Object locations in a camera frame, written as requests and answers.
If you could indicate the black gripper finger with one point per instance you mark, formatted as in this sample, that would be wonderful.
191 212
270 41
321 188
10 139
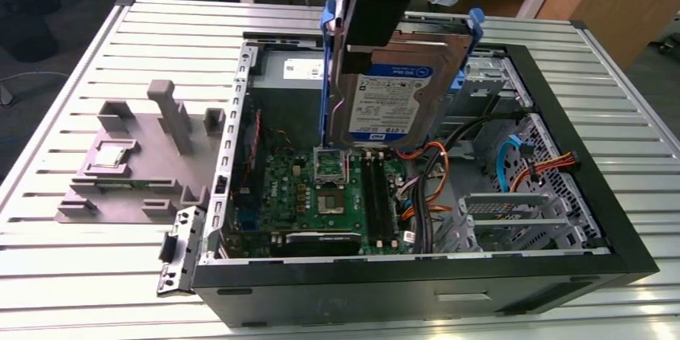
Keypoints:
357 63

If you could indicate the hard disk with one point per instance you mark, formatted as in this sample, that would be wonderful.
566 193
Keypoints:
394 109

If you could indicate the metal disk bay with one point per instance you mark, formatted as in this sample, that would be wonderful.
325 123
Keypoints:
531 198

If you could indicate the grey power supply unit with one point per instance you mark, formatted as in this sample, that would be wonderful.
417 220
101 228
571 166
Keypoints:
287 109

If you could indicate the metal drive cage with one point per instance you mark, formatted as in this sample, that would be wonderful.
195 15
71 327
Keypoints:
489 89

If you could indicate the green motherboard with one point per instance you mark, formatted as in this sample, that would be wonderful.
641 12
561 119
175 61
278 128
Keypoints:
287 192

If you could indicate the black RAM slot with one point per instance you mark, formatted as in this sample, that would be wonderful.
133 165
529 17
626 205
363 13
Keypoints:
373 204

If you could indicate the CPU socket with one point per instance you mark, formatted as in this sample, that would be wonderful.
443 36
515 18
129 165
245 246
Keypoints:
334 204

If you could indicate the black graphics card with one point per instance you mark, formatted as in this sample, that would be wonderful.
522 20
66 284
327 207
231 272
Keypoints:
319 242

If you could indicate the grey parts rack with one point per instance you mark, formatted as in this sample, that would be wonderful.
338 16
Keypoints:
154 165

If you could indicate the wooden cabinet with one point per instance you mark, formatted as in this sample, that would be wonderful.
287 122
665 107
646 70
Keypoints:
627 5

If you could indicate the silver CPU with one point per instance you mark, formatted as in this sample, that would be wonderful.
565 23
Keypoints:
111 156

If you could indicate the green RAM stick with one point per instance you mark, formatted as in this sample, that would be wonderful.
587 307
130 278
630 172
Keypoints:
135 185

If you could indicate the chair base with castors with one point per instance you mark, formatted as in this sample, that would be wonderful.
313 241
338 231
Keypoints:
671 43

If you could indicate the black open PC case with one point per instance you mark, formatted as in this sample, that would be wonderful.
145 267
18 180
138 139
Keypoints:
373 296

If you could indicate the black office chair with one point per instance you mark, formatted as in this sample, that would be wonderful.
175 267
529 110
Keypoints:
33 17

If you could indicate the hinged metal case bracket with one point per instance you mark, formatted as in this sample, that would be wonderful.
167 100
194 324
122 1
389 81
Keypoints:
183 260

